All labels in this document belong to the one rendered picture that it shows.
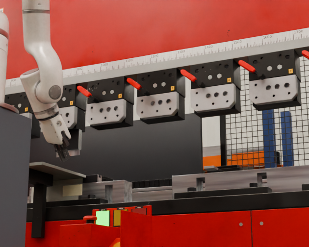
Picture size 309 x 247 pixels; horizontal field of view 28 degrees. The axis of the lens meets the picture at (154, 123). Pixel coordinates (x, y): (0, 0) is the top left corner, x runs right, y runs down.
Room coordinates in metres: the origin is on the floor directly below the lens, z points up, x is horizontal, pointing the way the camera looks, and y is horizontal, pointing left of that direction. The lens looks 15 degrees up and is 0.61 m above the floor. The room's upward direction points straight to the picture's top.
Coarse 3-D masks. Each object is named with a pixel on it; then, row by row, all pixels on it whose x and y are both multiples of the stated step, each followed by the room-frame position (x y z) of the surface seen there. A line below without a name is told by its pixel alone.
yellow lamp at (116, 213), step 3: (114, 210) 1.79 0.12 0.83; (117, 210) 1.79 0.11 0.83; (120, 210) 1.78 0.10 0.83; (126, 210) 1.77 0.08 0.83; (114, 213) 1.79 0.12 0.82; (117, 213) 1.79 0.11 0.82; (120, 213) 1.78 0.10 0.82; (114, 216) 1.79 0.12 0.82; (117, 216) 1.78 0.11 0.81; (120, 216) 1.78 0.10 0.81; (114, 219) 1.79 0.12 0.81; (117, 219) 1.78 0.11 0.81; (114, 222) 1.79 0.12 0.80; (117, 222) 1.78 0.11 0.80; (114, 225) 1.79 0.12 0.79; (117, 225) 1.79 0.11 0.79
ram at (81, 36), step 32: (0, 0) 2.29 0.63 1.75; (64, 0) 2.16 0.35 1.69; (96, 0) 2.10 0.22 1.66; (128, 0) 2.05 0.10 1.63; (160, 0) 1.99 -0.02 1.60; (192, 0) 1.94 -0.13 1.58; (224, 0) 1.89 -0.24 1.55; (256, 0) 1.85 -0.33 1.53; (288, 0) 1.80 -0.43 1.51; (64, 32) 2.16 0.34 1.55; (96, 32) 2.10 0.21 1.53; (128, 32) 2.05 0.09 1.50; (160, 32) 1.99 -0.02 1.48; (192, 32) 1.94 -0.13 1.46; (224, 32) 1.89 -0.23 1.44; (256, 32) 1.85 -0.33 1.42; (32, 64) 2.22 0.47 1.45; (64, 64) 2.16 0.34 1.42; (160, 64) 1.99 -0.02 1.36; (192, 64) 1.94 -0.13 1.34
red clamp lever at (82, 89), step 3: (78, 87) 2.08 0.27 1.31; (81, 87) 2.08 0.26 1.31; (78, 90) 2.09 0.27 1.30; (81, 90) 2.08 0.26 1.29; (84, 90) 2.07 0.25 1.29; (84, 93) 2.07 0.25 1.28; (87, 93) 2.07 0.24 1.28; (87, 96) 2.07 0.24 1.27; (90, 96) 2.07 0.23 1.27; (90, 99) 2.06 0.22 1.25; (93, 99) 2.05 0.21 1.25; (96, 99) 2.06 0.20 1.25; (96, 102) 2.07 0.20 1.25
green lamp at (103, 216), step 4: (96, 212) 1.82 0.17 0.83; (100, 212) 1.81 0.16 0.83; (104, 212) 1.81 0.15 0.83; (108, 212) 1.80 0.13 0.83; (96, 216) 1.82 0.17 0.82; (100, 216) 1.81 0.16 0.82; (104, 216) 1.81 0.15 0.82; (108, 216) 1.80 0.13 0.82; (100, 220) 1.81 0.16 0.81; (104, 220) 1.81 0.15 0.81; (108, 220) 1.80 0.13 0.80; (100, 224) 1.81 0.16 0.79; (104, 224) 1.81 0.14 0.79; (108, 224) 1.80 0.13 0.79
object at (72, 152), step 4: (72, 132) 2.17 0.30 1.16; (76, 132) 2.17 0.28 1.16; (80, 132) 2.17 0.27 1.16; (72, 136) 2.17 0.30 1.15; (76, 136) 2.17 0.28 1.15; (80, 136) 2.18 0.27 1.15; (68, 140) 2.18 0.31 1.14; (72, 140) 2.17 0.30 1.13; (76, 140) 2.17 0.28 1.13; (80, 140) 2.18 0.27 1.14; (72, 144) 2.17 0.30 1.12; (76, 144) 2.17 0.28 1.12; (80, 144) 2.18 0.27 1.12; (68, 148) 2.18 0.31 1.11; (72, 148) 2.17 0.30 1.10; (76, 148) 2.17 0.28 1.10; (80, 148) 2.18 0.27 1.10; (56, 152) 2.21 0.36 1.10; (72, 152) 2.18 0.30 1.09; (76, 152) 2.18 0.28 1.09; (56, 156) 2.21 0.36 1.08
